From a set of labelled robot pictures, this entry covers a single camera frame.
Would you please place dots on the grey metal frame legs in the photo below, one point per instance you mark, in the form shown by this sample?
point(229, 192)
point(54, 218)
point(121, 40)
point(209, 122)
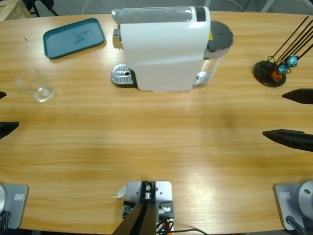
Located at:
point(267, 5)

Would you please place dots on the white block with dark post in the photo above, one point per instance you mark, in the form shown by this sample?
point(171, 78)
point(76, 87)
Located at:
point(163, 188)

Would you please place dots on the black chair legs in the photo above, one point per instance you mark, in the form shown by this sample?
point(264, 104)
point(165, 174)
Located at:
point(36, 11)

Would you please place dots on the white coffee machine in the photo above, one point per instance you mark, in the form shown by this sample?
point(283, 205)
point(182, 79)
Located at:
point(161, 56)

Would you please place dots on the grey coffee machine lever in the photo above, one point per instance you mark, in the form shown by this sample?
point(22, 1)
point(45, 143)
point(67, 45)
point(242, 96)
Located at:
point(151, 16)

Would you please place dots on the black capsule holder with rods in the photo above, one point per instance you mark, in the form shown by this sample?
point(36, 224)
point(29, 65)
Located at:
point(262, 73)

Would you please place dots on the orange coffee capsule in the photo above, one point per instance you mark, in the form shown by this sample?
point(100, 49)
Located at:
point(276, 76)

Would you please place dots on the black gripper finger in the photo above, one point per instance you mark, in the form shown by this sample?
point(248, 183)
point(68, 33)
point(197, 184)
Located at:
point(6, 127)
point(2, 95)
point(303, 96)
point(293, 139)

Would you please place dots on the white paper tag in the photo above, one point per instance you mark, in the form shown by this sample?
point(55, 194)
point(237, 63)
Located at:
point(121, 192)

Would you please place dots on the clear water tank black lid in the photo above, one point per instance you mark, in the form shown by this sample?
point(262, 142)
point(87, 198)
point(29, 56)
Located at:
point(220, 35)

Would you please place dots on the clear drinking glass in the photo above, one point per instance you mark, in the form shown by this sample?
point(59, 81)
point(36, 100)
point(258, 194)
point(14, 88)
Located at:
point(45, 94)

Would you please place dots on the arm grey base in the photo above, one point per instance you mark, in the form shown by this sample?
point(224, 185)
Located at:
point(284, 203)
point(17, 208)

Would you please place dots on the teal plastic tray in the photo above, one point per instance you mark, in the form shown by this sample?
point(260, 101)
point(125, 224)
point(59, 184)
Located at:
point(63, 46)

